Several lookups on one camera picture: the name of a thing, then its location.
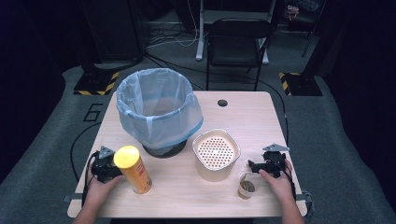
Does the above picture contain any white floor cable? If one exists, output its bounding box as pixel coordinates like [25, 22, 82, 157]
[146, 0, 201, 49]

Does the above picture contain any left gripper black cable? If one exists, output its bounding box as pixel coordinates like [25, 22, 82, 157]
[81, 151, 98, 207]

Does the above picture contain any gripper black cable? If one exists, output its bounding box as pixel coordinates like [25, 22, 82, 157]
[81, 151, 98, 207]
[270, 154, 297, 201]

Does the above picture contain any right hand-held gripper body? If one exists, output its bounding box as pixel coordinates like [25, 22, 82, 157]
[262, 143, 290, 178]

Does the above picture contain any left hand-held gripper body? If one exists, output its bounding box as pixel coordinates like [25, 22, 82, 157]
[92, 146, 116, 183]

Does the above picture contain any black folding chair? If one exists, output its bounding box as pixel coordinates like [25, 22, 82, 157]
[205, 18, 273, 91]

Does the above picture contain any beige strainer basket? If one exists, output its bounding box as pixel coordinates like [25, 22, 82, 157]
[191, 128, 242, 183]

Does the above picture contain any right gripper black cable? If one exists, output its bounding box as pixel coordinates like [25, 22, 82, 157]
[270, 154, 297, 201]

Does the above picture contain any person's right hand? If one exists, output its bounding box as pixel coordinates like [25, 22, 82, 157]
[259, 160, 295, 205]

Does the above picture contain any yellow chip can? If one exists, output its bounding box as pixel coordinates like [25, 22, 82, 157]
[113, 145, 153, 195]

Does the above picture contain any white mesh trash bin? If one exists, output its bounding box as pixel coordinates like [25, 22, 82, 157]
[115, 67, 205, 150]

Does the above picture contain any person's left hand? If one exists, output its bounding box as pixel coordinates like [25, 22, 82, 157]
[84, 164, 124, 208]

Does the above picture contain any hazard striped base plate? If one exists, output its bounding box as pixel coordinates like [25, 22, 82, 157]
[278, 72, 324, 97]
[73, 71, 120, 96]

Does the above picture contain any black cabinet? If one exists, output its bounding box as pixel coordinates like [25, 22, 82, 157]
[78, 0, 148, 64]

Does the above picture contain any black mesh waste bin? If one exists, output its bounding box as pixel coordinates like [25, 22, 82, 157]
[115, 67, 205, 160]

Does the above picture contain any clear plastic cup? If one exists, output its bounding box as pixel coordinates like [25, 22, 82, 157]
[237, 172, 262, 201]

